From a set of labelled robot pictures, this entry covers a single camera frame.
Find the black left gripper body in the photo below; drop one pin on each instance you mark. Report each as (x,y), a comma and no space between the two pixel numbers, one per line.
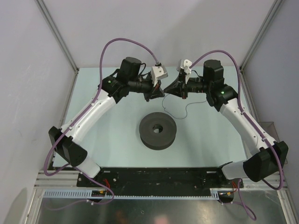
(149,89)

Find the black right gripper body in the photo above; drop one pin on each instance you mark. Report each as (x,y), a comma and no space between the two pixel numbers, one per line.
(186,87)

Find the dark perforated cable spool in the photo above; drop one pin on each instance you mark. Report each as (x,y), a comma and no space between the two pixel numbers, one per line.
(157,130)

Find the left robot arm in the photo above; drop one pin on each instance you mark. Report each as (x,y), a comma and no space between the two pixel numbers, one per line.
(128,78)

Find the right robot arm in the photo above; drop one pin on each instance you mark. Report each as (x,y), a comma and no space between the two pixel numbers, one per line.
(267,154)

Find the clear plastic bin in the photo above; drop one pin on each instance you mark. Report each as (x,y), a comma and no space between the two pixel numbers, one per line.
(270,129)

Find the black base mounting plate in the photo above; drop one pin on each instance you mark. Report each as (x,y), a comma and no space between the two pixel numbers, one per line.
(160,182)

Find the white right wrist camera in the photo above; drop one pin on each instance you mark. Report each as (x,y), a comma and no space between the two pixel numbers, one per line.
(185,65)

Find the right aluminium corner post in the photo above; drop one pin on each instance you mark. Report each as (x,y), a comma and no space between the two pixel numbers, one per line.
(272,13)

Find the aluminium corner post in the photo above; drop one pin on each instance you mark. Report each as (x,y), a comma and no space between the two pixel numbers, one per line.
(272,13)
(56,33)

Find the aluminium frame rail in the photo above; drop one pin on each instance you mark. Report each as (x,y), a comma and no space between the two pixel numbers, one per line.
(67,179)

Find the left aluminium corner post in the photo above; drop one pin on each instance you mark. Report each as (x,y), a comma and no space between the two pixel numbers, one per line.
(56,33)

